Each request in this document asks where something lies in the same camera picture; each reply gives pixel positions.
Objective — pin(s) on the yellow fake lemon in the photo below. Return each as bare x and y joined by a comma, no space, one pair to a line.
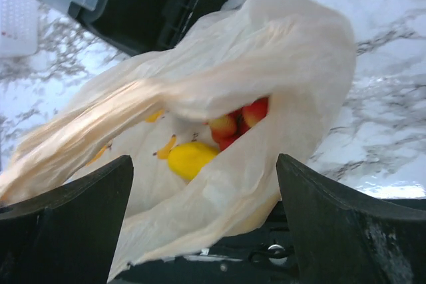
186,160

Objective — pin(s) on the white plastic basket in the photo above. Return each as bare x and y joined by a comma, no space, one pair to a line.
19,28

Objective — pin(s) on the black base bar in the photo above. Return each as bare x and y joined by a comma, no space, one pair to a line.
265,255

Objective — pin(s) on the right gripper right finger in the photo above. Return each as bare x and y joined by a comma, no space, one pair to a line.
341,235

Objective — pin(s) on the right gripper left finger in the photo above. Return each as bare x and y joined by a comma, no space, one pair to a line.
69,234

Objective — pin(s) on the red yellow fake fruits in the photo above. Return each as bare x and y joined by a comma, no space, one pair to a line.
226,129

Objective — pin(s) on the translucent orange plastic bag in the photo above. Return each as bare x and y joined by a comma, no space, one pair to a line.
298,52

